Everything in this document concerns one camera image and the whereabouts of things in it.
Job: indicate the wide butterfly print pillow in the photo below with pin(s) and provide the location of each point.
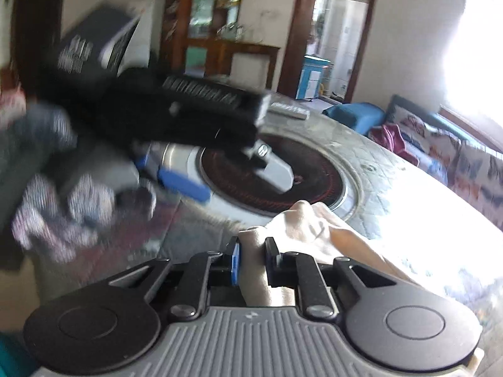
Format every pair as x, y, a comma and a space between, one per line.
428, 141

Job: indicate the grey remote control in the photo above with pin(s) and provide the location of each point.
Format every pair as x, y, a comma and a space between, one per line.
290, 110

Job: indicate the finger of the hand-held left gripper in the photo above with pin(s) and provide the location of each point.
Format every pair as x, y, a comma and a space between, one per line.
275, 171
182, 182

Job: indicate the low wooden sideboard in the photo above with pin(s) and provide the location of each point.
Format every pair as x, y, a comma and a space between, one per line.
251, 49

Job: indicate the tall wooden glass cabinet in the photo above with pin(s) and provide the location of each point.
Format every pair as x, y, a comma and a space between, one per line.
180, 27

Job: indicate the dark wooden door frame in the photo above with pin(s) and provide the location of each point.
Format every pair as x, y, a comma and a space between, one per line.
292, 35

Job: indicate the round black induction cooker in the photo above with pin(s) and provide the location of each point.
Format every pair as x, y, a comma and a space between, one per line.
314, 172

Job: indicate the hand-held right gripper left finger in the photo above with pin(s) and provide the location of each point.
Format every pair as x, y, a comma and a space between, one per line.
235, 261

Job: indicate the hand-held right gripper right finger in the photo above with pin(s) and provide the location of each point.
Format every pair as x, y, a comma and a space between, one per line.
271, 261

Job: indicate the blue corner sofa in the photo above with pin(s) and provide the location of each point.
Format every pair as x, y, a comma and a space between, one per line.
353, 116

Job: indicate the purple cloth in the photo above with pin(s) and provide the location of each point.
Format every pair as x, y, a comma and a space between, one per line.
393, 141

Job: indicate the blue cabinet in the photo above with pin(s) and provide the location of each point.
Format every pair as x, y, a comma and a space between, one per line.
312, 78

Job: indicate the person's left forearm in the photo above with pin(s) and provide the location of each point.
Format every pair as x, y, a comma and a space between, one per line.
47, 220

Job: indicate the window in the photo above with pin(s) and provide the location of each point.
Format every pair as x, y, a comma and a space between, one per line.
479, 66

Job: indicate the cream shirt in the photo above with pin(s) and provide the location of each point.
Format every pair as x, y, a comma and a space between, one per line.
298, 227

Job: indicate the dark wooden door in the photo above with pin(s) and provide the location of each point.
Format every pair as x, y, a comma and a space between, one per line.
35, 27

